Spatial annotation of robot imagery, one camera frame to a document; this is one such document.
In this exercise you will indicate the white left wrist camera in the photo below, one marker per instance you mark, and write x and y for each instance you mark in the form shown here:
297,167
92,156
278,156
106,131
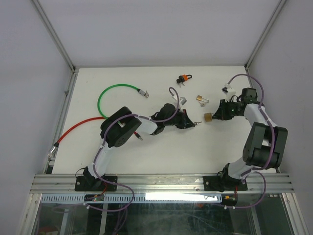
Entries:
181,101

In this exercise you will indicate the orange black padlock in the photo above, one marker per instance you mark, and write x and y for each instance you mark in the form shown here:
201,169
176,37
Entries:
183,78

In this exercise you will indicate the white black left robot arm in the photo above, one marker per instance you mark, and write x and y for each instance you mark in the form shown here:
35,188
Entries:
116,131

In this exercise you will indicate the large brass padlock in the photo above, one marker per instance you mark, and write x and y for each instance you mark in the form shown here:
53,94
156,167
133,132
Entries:
208,117

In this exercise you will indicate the small brass long-shackle padlock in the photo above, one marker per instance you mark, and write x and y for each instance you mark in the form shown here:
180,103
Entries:
202,99

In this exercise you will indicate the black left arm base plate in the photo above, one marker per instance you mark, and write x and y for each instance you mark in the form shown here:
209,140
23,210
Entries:
92,185

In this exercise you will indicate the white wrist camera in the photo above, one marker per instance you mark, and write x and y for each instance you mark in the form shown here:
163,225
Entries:
229,92
181,101

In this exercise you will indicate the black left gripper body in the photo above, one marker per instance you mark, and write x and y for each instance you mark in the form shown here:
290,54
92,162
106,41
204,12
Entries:
177,120

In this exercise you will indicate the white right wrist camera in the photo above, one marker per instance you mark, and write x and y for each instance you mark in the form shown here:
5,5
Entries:
229,92

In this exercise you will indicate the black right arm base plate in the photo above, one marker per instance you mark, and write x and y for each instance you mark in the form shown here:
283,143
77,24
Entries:
221,184

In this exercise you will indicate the green cable lock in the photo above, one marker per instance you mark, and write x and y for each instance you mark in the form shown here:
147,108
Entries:
116,96

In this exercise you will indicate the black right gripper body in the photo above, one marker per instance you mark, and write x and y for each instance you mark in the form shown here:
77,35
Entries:
231,109

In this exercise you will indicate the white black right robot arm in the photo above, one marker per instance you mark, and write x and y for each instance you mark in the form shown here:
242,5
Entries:
264,147

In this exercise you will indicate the aluminium mounting rail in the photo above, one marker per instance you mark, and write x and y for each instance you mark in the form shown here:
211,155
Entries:
141,183

